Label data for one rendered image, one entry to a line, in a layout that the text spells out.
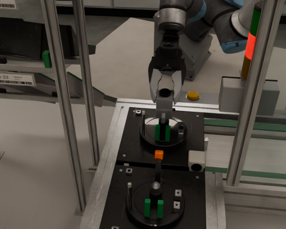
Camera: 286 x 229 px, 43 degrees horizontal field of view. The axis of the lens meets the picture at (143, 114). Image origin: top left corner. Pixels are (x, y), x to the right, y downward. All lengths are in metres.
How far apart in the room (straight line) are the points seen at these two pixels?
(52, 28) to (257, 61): 0.39
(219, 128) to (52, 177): 0.53
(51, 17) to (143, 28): 1.29
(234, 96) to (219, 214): 0.28
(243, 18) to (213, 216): 0.73
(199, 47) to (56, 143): 0.71
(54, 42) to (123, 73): 0.88
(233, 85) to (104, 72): 0.85
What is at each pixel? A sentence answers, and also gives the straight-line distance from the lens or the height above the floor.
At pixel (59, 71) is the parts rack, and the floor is 1.31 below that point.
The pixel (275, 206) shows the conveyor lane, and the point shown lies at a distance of 1.04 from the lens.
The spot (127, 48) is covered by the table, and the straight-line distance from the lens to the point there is 1.73.
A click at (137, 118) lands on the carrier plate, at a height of 0.97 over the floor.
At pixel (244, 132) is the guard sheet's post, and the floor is 1.13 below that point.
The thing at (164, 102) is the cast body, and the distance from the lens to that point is 0.95.
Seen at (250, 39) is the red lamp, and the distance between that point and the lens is 0.75.
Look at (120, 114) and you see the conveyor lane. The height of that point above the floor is 0.95.
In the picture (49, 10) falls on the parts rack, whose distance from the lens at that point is 0.66.
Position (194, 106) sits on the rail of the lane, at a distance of 1.19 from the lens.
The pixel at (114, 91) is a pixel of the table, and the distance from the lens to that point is 1.43.
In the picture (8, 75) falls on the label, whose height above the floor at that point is 1.29.
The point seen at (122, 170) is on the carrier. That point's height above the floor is 0.97.
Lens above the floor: 1.67
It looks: 38 degrees down
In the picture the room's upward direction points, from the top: straight up
